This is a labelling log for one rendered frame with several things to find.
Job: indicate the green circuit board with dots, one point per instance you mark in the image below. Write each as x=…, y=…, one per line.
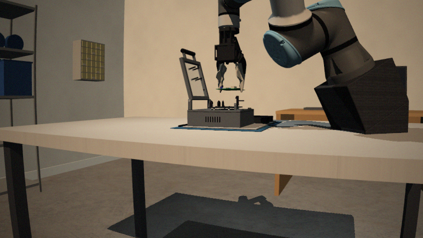
x=233, y=88

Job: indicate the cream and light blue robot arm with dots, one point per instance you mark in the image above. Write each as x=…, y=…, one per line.
x=297, y=33

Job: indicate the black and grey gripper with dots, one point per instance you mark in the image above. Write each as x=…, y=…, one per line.
x=228, y=52

